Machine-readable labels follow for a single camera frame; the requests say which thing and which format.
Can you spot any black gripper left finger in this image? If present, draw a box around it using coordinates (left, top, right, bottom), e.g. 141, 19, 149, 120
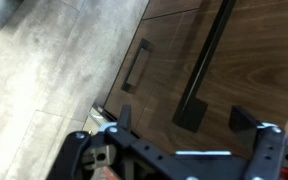
46, 104, 186, 180

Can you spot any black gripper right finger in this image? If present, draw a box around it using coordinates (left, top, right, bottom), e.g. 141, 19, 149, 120
228, 105, 288, 180

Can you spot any black drawer handle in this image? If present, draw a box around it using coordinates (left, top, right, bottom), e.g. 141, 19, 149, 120
120, 37, 154, 95
171, 0, 238, 134

